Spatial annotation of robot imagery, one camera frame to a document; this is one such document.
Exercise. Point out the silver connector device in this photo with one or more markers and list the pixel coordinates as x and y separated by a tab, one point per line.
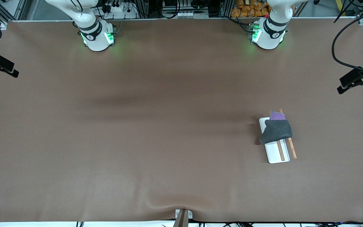
184	14

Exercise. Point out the grey and purple towel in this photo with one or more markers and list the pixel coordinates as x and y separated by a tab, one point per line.
276	130

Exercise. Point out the white rack base tray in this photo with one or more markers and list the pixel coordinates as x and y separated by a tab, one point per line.
273	154

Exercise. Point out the white power strip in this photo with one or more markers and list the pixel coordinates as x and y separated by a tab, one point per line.
118	8

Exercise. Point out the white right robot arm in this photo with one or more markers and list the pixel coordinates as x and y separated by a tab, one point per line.
95	34

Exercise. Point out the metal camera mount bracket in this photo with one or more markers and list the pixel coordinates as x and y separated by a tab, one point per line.
183	217

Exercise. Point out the brown table cover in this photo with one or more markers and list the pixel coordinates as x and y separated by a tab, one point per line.
169	132

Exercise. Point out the wooden rack rod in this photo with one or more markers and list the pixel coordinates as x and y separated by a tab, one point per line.
292	148
281	151

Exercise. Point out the orange packaged goods pile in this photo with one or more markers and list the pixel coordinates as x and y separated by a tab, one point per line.
250	8

